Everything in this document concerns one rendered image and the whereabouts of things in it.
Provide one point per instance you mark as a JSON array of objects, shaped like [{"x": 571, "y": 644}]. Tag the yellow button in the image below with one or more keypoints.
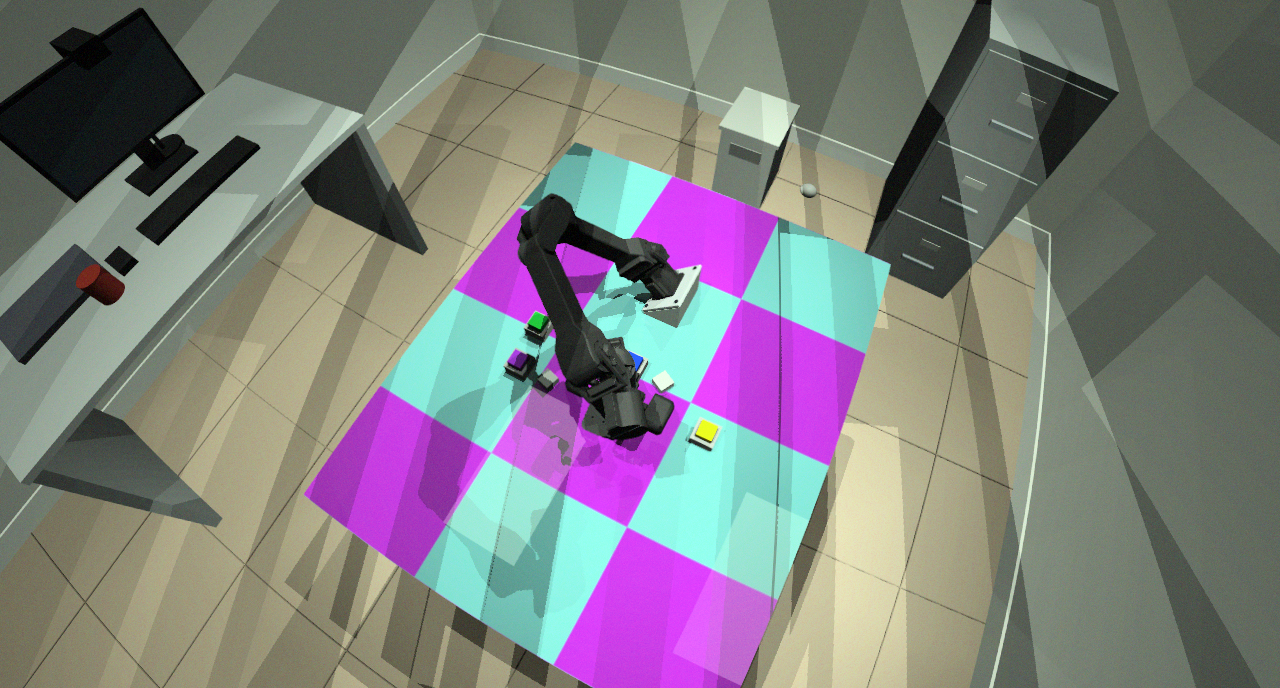
[{"x": 705, "y": 434}]

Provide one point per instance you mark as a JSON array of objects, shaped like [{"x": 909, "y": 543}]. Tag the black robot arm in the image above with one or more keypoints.
[{"x": 615, "y": 409}]

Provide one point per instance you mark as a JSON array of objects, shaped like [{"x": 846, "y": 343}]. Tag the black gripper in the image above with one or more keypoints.
[{"x": 657, "y": 412}]

